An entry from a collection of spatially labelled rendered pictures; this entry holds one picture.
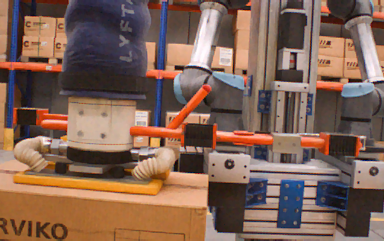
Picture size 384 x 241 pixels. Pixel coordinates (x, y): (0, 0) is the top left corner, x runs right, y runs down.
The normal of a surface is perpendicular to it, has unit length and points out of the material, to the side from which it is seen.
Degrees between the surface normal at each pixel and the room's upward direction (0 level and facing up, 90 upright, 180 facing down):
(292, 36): 90
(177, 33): 90
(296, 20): 90
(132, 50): 75
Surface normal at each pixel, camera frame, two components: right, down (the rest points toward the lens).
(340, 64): 0.11, 0.03
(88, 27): -0.18, -0.24
